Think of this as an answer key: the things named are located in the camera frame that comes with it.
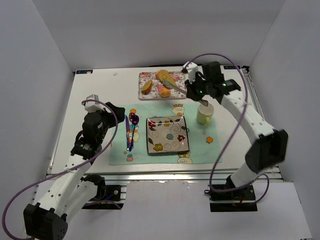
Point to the floral serving tray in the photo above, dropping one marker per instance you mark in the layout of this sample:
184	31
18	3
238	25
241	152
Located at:
179	78

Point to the mint green cartoon placemat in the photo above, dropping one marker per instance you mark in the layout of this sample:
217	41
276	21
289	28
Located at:
203	139

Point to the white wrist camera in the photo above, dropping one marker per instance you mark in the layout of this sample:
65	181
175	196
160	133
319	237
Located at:
92	105
191	69

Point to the orange round bun top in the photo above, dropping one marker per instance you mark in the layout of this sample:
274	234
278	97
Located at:
157	74

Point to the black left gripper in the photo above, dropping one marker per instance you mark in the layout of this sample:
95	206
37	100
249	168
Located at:
116	113

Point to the square floral ceramic plate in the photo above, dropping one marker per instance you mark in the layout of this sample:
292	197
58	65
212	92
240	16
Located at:
166	135

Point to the purple iridescent knife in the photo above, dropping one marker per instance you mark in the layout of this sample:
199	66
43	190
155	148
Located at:
127	126

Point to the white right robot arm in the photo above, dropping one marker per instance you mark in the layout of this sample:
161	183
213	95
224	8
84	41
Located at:
235	100

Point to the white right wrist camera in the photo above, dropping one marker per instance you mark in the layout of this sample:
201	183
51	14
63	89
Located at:
191	69

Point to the sliced bread piece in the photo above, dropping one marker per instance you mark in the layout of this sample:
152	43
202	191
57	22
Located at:
165	75
146	88

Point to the blue label sticker left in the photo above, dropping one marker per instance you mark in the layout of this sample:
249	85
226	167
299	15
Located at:
84	71

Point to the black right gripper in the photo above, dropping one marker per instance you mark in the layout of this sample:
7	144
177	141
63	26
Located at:
194	91

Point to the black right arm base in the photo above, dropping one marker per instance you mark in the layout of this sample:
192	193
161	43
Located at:
227	202

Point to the blue label sticker right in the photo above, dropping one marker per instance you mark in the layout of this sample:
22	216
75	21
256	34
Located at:
231	67

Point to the purple iridescent spoon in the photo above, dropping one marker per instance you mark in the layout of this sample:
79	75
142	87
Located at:
134	120

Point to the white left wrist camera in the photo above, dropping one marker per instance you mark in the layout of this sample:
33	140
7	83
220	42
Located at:
92	105

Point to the aluminium table edge rail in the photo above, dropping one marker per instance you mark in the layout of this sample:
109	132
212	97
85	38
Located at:
257	105

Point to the pale yellow mug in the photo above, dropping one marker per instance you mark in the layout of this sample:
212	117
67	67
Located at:
204	114

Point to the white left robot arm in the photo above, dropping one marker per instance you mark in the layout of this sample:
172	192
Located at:
49	217

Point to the orange round bun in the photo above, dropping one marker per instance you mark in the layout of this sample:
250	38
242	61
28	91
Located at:
157	74
164	92

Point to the orange round bun bottom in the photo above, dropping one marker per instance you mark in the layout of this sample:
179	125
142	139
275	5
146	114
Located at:
164	92

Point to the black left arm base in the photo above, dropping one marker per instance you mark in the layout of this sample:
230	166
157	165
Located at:
108	196

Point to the blue label sticker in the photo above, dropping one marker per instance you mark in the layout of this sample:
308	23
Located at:
231	67
84	71

